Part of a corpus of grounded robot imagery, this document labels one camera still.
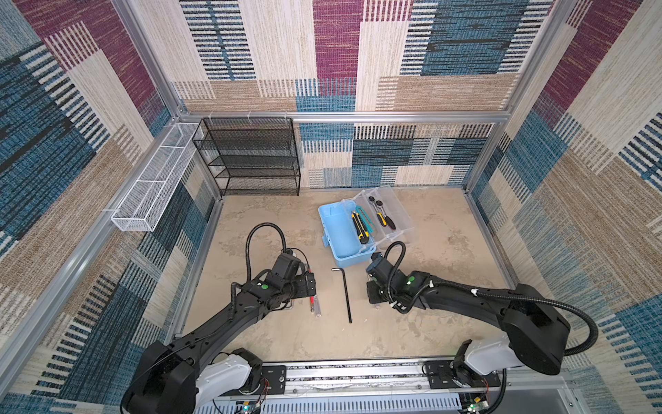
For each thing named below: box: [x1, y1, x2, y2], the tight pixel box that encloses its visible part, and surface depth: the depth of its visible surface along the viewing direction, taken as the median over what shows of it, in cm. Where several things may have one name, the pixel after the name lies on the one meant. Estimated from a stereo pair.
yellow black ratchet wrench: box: [368, 195, 388, 227], surface depth 98 cm
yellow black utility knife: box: [351, 210, 370, 245], surface depth 98 cm
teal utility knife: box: [355, 205, 375, 234], surface depth 101 cm
